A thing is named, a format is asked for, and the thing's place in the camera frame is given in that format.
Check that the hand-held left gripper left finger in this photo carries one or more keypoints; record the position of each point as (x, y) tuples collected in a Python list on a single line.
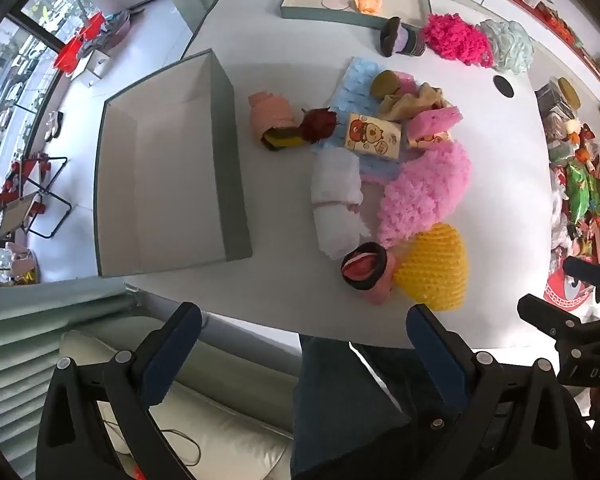
[(180, 340)]

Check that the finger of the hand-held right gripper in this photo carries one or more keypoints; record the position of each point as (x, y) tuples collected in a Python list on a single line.
[(595, 272), (547, 316)]

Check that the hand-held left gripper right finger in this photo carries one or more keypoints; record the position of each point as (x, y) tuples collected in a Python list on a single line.
[(435, 350)]

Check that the yellow knitted cloth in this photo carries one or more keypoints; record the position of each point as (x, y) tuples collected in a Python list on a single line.
[(432, 265)]

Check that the pink red black sock roll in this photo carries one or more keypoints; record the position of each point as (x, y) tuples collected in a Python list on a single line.
[(365, 267)]

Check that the pink fluffy chenille cloth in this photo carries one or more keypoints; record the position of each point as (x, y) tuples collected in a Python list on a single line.
[(425, 190)]

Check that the large grey box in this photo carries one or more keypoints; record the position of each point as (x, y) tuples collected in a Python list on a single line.
[(175, 170)]

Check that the white towel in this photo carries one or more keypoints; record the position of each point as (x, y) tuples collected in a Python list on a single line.
[(337, 200)]

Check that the large pink sponge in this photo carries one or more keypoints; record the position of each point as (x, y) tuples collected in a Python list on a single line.
[(432, 122)]

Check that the peach knit sock roll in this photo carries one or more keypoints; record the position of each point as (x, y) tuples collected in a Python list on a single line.
[(272, 117)]

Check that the dark red scrunchie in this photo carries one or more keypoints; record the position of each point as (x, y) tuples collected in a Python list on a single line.
[(319, 125)]

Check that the small pink sponge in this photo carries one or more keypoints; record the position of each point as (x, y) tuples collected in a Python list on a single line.
[(409, 82)]

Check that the red round printed mat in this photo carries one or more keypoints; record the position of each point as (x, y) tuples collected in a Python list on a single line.
[(562, 292)]

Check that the cream sofa cushion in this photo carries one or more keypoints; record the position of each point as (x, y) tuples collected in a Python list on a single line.
[(230, 410)]

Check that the pile of colourful packets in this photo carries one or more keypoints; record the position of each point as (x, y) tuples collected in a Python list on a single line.
[(580, 180)]

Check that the person's jeans legs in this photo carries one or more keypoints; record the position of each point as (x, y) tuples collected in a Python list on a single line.
[(340, 410)]

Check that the pale green curtain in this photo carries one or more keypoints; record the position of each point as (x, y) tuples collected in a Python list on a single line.
[(25, 320)]

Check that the black folding chair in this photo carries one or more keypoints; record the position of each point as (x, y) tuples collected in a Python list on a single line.
[(35, 195)]

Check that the pale green bath pouf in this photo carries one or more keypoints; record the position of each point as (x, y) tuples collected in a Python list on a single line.
[(510, 47)]

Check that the pair of pale shoes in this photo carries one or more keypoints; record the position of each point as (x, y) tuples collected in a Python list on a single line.
[(55, 125)]

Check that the tan cloth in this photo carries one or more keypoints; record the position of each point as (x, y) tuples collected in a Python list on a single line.
[(410, 102)]

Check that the red shelf with small items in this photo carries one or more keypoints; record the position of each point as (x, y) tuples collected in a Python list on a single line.
[(555, 15)]

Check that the olive round sponge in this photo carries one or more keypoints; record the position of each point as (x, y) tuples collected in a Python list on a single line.
[(384, 83)]

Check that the magenta fluffy yarn bundle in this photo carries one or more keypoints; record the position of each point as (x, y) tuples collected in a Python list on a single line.
[(455, 40)]

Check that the small white stool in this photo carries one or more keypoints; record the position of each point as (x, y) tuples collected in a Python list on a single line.
[(91, 67)]

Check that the red plastic basin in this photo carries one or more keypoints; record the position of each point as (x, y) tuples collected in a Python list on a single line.
[(67, 55), (91, 26)]

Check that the orange fabric flower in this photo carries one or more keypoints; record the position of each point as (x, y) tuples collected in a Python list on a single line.
[(369, 3)]

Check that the round pink pad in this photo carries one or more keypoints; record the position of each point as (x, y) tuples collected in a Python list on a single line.
[(335, 2)]

